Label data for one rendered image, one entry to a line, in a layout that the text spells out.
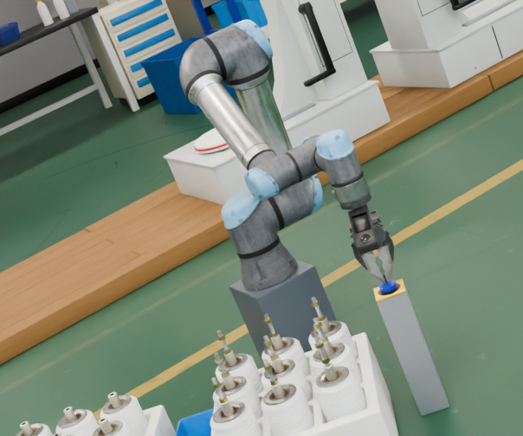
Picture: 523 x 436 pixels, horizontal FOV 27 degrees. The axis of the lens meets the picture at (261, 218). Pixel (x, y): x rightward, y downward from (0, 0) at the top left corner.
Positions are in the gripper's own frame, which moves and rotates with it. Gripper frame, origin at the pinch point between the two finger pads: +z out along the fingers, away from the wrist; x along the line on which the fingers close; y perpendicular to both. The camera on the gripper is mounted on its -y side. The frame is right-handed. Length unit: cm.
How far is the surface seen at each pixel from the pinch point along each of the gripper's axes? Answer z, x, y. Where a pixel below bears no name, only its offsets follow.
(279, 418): 11.8, 30.3, -23.9
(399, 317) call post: 8.6, 0.0, -3.5
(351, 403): 14.1, 14.8, -23.7
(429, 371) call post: 23.8, -2.1, -3.5
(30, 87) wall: 25, 283, 781
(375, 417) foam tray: 17.1, 11.0, -27.0
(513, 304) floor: 34, -27, 36
